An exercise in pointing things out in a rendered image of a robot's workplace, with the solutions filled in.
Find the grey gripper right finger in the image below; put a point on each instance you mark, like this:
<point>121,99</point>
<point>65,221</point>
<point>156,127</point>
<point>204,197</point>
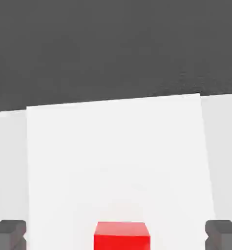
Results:
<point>224,237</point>

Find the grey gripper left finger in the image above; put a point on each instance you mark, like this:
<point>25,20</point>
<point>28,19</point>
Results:
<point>6,237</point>

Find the small red cube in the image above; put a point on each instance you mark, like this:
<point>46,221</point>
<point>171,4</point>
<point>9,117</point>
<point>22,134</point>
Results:
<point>121,238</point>

